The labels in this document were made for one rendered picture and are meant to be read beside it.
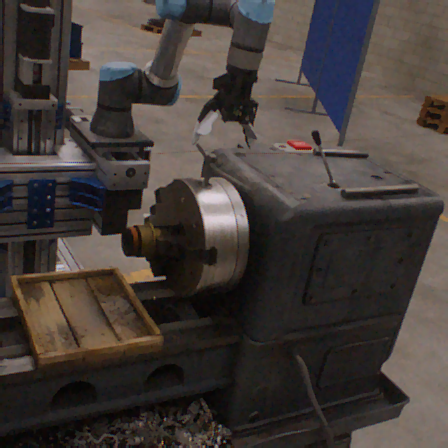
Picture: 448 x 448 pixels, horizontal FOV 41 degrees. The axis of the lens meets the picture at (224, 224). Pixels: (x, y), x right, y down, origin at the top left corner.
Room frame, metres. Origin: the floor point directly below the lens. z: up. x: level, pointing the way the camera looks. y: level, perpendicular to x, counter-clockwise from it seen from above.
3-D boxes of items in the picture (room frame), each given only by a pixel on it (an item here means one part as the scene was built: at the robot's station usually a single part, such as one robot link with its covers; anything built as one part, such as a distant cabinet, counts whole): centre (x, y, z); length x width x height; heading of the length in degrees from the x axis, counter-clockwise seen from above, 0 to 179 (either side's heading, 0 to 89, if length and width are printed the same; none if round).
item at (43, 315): (1.28, 0.31, 0.89); 0.36 x 0.30 x 0.04; 32
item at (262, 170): (1.66, -0.26, 1.06); 0.59 x 0.48 x 0.39; 122
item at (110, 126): (1.96, 0.44, 1.21); 0.15 x 0.15 x 0.10
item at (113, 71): (1.96, 0.43, 1.33); 0.13 x 0.12 x 0.14; 113
